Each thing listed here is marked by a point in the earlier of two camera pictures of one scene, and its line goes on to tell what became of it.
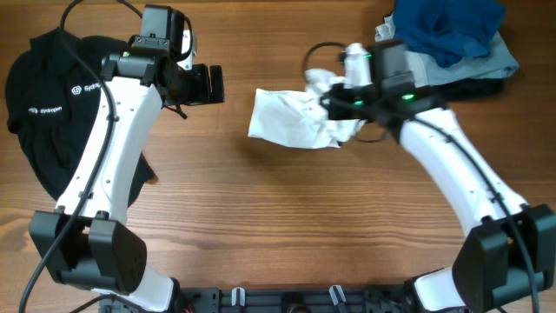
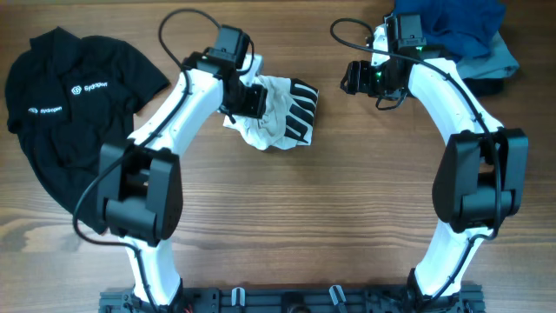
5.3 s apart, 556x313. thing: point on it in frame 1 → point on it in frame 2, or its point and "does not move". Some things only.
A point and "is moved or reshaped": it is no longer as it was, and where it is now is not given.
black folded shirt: (471, 89) does not move
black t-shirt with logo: (52, 81) does not move
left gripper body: (194, 87) → (248, 100)
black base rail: (274, 298) does not move
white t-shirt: (299, 116) is moved or reshaped
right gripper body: (352, 101) → (378, 79)
